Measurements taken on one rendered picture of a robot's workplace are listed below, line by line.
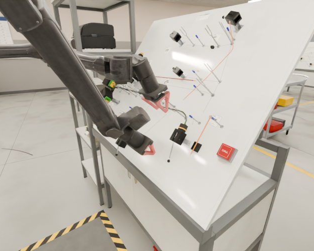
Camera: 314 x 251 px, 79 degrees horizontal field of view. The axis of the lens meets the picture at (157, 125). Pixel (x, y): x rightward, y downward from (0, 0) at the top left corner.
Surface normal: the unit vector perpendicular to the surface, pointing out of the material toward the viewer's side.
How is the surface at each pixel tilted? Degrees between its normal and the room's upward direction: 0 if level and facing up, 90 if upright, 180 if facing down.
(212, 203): 52
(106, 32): 90
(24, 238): 0
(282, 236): 0
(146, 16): 90
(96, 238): 0
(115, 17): 90
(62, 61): 118
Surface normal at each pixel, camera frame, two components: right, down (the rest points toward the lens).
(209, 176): -0.64, -0.39
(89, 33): 0.61, 0.29
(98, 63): -0.55, 0.37
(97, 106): 0.43, 0.69
